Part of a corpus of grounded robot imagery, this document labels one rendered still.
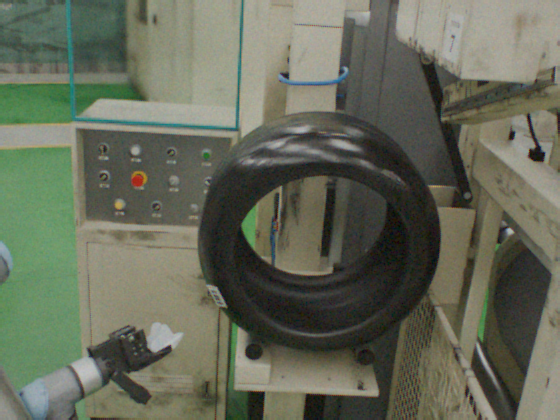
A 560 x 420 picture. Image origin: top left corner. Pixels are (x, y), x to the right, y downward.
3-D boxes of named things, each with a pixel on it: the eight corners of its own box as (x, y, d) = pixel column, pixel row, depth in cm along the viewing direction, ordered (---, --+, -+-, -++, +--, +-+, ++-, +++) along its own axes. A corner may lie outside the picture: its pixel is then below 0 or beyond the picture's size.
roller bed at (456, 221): (395, 271, 206) (408, 183, 195) (440, 273, 207) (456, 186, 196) (408, 301, 188) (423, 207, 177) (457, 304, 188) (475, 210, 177)
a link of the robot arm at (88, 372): (89, 402, 128) (74, 393, 134) (109, 391, 131) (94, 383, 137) (77, 368, 126) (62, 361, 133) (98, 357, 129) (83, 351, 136)
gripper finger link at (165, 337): (183, 316, 142) (147, 334, 137) (191, 341, 143) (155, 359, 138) (176, 315, 144) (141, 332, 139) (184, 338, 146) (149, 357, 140)
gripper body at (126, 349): (146, 327, 136) (95, 352, 129) (158, 364, 137) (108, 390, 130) (131, 322, 142) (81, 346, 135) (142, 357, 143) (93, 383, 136)
